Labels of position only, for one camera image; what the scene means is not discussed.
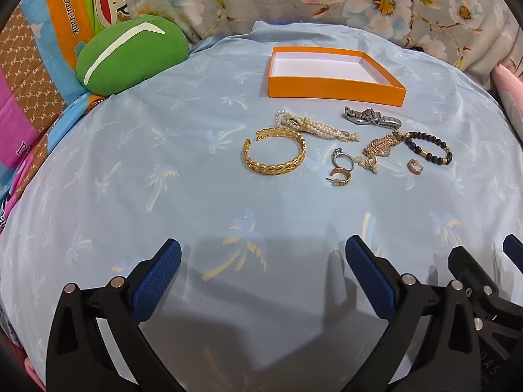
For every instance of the gold leaf-pattern bangle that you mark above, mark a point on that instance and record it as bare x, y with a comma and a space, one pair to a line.
271, 170

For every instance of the silver metal watch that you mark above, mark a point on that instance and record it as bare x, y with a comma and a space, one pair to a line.
359, 116

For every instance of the gold metal watch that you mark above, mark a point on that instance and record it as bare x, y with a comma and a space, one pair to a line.
382, 145

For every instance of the small pearl gold earring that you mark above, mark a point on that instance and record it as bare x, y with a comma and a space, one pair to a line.
369, 163

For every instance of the colourful cartoon printed blanket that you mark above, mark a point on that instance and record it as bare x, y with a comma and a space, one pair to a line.
24, 69

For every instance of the green round cushion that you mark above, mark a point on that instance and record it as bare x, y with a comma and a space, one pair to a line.
135, 57

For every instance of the rose gold small earring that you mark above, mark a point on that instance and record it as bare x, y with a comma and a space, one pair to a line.
413, 166

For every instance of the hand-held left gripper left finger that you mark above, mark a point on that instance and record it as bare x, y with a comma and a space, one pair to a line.
157, 281

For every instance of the light blue palm-print sheet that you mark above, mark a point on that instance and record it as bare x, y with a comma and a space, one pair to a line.
163, 171

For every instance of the orange shallow box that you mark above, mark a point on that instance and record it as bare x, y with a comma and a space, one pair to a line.
327, 90

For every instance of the pink floral pillow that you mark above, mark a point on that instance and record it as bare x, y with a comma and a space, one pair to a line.
510, 85

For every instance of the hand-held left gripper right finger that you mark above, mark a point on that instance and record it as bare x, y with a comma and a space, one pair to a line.
369, 277

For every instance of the gold hoop earring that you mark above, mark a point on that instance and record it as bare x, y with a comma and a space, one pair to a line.
347, 177

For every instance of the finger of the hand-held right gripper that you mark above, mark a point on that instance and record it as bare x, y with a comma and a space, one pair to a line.
465, 265
512, 249

